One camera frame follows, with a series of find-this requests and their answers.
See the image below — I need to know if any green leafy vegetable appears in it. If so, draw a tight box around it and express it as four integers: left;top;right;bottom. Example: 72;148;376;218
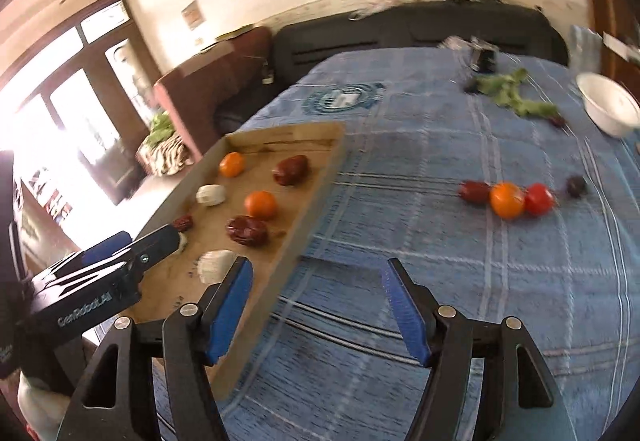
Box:
474;68;560;118

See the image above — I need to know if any zebra striped cloth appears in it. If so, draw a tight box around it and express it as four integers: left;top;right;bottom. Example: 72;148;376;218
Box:
136;134;195;178

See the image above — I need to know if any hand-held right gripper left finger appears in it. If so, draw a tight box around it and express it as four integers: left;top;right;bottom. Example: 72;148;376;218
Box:
56;257;254;441

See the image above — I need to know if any bunch of green leaves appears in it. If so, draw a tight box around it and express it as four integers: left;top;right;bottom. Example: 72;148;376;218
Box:
150;111;176;144

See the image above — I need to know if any shallow cardboard box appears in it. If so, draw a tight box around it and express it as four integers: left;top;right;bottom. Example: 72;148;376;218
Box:
97;122;347;402

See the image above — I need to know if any red tomato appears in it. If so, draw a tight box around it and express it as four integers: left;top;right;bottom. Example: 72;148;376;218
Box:
524;183;556;216

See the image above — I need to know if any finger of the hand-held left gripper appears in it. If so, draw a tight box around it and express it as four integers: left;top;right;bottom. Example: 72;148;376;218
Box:
52;230;134;278
120;225;182;273

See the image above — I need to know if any small red date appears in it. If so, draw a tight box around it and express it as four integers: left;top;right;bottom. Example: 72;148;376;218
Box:
459;180;493;206

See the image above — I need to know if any wooden framed glass door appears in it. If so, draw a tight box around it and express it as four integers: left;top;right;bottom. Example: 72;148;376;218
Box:
0;0;166;202

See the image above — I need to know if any blue plaid blanket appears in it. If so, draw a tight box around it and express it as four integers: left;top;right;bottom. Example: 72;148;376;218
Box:
150;46;640;441

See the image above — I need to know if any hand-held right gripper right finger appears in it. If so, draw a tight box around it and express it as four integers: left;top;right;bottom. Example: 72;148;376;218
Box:
381;257;576;441

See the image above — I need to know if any white bowl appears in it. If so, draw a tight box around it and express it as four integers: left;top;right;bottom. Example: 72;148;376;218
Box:
576;72;640;138

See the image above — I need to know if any large wrinkled red date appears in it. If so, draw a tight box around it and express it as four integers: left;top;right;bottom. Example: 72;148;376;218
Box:
225;215;269;248

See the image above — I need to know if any small orange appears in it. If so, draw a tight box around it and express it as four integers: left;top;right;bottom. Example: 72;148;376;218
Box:
219;152;246;178
244;190;278;221

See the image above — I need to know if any large orange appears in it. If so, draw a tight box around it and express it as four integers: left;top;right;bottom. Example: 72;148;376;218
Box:
490;182;527;220

